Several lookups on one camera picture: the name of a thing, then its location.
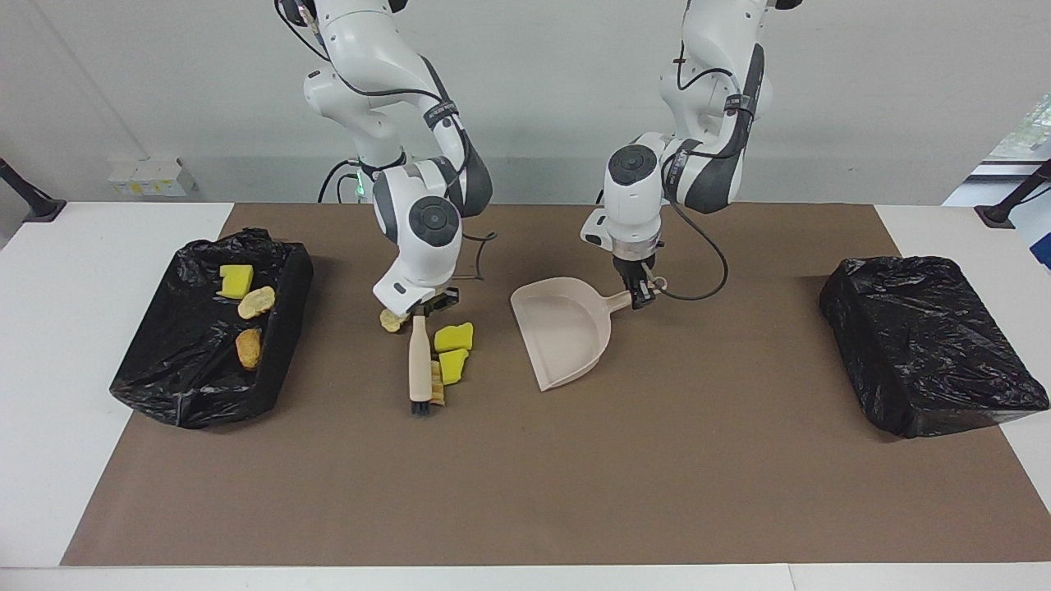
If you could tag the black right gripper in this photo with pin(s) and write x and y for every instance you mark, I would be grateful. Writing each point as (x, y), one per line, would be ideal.
(443, 300)

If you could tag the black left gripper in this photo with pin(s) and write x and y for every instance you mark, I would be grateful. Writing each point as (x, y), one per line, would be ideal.
(636, 264)

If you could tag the yellow sponge piece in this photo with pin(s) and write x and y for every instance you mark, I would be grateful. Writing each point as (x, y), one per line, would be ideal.
(236, 281)
(452, 366)
(453, 338)

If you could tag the small pale yellow bread chunk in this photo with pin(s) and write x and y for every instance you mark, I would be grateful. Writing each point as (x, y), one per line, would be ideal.
(390, 322)

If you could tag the beige plastic dustpan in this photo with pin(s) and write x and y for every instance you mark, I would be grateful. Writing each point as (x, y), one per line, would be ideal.
(566, 328)

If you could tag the large pale yellow bread chunk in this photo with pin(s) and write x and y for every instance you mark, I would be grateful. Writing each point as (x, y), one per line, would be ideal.
(438, 394)

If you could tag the pale beige round bread chunk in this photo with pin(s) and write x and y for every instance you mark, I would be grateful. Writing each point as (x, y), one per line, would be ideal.
(256, 303)

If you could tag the orange brown bread roll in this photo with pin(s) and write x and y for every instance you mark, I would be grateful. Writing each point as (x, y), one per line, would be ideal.
(249, 349)

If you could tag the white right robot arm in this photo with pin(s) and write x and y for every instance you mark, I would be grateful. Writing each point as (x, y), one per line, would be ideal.
(431, 222)

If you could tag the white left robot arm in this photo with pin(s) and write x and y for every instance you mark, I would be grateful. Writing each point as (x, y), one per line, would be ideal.
(632, 189)

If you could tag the open black bag lined bin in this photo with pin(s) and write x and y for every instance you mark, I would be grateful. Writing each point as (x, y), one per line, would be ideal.
(189, 369)

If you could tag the closed black bag covered bin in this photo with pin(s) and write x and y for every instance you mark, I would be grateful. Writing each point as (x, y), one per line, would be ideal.
(928, 345)

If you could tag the brown table mat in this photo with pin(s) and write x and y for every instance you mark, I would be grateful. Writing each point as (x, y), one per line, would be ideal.
(525, 492)

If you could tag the black stand with base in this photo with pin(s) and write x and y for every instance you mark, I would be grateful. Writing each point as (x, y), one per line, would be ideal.
(29, 201)
(1014, 201)

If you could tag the window with green view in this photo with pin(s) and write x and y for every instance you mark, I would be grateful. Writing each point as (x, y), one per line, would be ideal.
(1026, 131)

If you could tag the white wall socket box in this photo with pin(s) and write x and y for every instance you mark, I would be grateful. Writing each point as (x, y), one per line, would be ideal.
(152, 179)

